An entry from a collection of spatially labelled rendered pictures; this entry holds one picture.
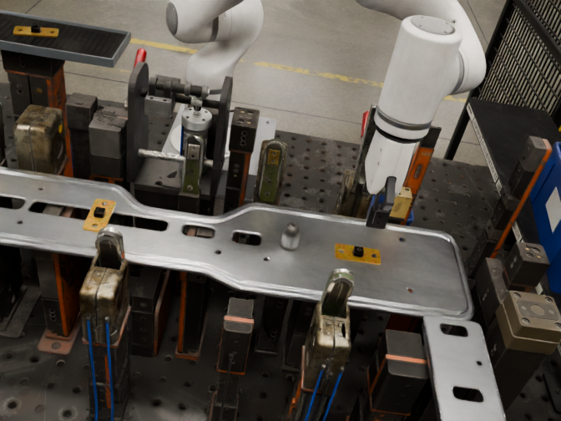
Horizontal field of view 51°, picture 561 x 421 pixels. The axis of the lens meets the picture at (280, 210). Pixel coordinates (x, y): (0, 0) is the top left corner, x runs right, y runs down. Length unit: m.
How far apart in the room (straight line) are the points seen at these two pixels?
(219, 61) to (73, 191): 0.54
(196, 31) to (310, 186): 0.58
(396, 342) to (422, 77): 0.42
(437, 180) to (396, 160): 1.01
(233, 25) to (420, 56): 0.70
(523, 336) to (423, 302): 0.16
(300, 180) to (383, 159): 0.85
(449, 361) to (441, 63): 0.45
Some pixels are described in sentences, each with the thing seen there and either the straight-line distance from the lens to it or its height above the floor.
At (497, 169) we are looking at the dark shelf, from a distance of 1.39.
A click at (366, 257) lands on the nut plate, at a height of 1.00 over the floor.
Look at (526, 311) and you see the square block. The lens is 1.02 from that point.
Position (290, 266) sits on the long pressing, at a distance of 1.02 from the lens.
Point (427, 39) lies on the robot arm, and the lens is 0.81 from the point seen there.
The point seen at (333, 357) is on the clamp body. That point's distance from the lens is 0.88.
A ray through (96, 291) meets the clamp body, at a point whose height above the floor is 1.04.
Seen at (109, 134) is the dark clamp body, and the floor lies 1.07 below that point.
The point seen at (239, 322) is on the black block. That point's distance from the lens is 0.93.
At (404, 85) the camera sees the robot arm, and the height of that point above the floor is 1.36.
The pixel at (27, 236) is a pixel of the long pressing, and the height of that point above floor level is 1.00.
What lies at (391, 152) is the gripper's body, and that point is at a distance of 0.88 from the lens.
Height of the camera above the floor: 1.71
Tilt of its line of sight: 39 degrees down
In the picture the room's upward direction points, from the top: 11 degrees clockwise
